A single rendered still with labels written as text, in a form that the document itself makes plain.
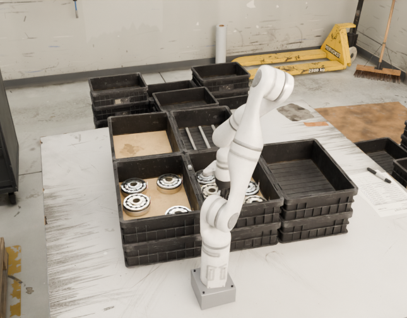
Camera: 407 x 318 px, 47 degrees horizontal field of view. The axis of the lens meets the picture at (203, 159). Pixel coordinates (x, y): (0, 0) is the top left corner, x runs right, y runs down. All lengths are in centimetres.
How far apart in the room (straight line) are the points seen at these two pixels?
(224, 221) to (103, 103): 216
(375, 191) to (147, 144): 108
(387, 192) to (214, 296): 103
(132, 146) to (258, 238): 77
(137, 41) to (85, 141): 266
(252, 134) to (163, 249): 61
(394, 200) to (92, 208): 133
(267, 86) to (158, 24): 380
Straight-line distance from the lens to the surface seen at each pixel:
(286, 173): 204
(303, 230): 186
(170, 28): 512
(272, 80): 134
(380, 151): 346
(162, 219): 162
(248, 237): 179
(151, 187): 193
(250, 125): 134
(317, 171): 208
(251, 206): 168
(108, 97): 338
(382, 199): 222
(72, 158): 243
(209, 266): 154
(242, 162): 135
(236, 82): 361
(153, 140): 225
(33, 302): 271
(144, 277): 174
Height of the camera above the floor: 197
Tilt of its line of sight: 33 degrees down
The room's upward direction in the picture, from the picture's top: 1 degrees clockwise
